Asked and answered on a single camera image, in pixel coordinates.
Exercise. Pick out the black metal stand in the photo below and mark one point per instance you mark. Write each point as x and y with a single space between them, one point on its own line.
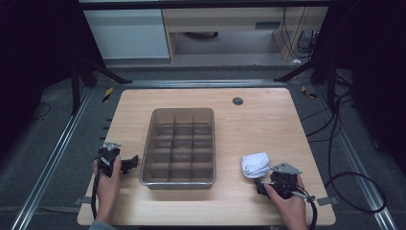
76 83
322 70

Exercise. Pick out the person's left hand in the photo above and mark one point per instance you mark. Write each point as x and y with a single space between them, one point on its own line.
108 188

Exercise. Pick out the aluminium floor rail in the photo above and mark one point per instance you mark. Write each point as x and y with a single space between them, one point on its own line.
357 163
48 166
204 83

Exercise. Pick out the person's right hand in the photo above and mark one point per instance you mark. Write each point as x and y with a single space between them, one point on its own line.
288 207

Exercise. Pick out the white cabinet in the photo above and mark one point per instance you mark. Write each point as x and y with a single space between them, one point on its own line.
127 33

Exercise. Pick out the white crumpled paper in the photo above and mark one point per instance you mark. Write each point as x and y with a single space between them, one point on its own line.
297 61

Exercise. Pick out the metal table bracket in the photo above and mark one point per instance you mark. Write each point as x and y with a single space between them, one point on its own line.
83 200
327 201

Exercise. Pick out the clear divided storage box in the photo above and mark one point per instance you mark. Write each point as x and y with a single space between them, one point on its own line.
180 150

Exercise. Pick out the yellow black striped tape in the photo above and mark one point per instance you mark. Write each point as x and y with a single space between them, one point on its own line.
108 94
309 93

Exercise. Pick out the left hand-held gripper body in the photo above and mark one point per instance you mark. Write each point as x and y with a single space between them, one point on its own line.
108 157

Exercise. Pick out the white socks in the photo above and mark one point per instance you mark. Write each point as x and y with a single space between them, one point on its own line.
254 165

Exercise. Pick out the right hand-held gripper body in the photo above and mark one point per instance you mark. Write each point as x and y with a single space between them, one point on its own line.
284 180

